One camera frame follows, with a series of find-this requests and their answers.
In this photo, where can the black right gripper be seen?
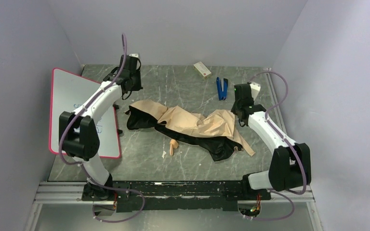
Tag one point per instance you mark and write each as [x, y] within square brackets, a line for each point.
[237, 108]

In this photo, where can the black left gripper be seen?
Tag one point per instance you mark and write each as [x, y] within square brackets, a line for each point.
[134, 83]

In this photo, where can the beige folding umbrella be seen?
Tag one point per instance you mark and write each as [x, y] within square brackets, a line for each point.
[215, 133]

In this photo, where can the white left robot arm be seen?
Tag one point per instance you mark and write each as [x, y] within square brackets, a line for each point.
[78, 136]

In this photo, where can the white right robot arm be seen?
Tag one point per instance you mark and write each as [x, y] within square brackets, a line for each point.
[290, 165]

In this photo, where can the blue stapler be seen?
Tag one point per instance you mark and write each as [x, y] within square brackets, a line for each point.
[222, 86]

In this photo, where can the small white red box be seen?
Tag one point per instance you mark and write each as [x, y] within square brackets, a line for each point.
[202, 70]

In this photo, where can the pink framed whiteboard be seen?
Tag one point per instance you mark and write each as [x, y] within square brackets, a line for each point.
[69, 92]

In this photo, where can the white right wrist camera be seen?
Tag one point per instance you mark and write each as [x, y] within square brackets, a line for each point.
[255, 89]

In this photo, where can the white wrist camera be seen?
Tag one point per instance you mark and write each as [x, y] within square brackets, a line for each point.
[136, 55]
[255, 89]

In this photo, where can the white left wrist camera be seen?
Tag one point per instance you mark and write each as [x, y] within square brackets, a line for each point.
[136, 55]

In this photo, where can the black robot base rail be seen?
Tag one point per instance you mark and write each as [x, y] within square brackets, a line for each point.
[173, 195]

